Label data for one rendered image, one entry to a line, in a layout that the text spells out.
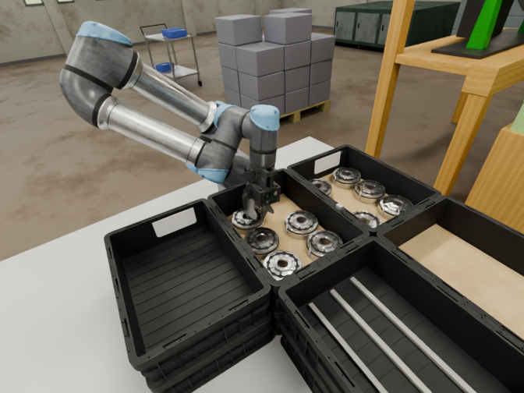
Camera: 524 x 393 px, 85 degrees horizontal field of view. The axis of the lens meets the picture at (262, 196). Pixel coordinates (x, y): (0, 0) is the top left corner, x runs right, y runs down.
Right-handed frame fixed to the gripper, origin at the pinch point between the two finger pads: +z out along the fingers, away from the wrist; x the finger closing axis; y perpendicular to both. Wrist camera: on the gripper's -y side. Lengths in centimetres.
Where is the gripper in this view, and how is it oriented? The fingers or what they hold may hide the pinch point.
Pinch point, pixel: (256, 214)
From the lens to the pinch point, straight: 92.9
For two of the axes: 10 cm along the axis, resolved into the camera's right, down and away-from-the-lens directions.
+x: 8.5, -2.5, 4.5
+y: 5.2, 5.0, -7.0
